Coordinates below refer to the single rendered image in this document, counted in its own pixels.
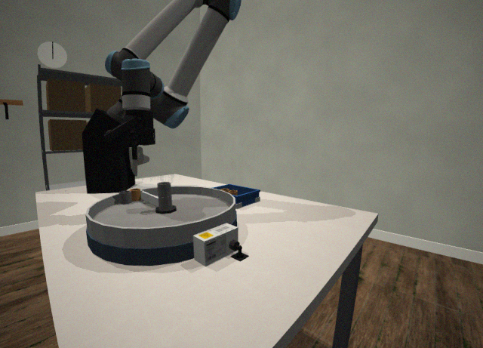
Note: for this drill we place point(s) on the blue open crate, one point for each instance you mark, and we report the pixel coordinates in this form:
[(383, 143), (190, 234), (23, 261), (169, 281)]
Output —
[(246, 196)]

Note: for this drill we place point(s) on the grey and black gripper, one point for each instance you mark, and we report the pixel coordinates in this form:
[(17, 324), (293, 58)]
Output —
[(144, 130)]

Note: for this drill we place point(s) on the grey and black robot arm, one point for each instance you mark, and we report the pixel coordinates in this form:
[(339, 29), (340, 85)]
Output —
[(141, 89)]

